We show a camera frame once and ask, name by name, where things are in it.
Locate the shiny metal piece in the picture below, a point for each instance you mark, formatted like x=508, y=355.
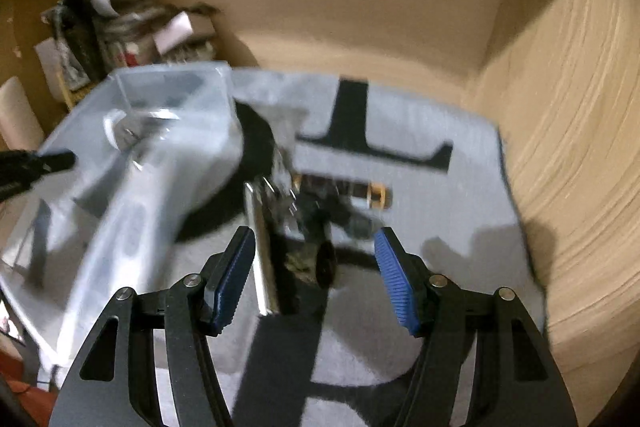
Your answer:
x=135, y=127

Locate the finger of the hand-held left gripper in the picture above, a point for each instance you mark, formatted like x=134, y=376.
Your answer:
x=47, y=163

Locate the white mat with black print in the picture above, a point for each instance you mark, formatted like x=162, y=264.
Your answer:
x=430, y=142

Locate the pile of boxes and papers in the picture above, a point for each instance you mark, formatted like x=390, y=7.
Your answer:
x=155, y=32

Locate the silver rectangular metal box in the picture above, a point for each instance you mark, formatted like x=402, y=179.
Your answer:
x=262, y=252

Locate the black upright stand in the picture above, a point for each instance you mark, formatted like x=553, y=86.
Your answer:
x=77, y=22

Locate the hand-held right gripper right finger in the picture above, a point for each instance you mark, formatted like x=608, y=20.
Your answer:
x=397, y=288

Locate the clear plastic storage bin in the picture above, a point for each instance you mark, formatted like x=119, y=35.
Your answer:
x=145, y=187

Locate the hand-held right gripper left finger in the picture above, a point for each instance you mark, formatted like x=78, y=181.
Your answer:
x=231, y=287

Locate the red-orange cloth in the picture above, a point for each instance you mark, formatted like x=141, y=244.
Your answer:
x=27, y=387

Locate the black and gold cylinder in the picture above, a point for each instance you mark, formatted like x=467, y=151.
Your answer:
x=350, y=192

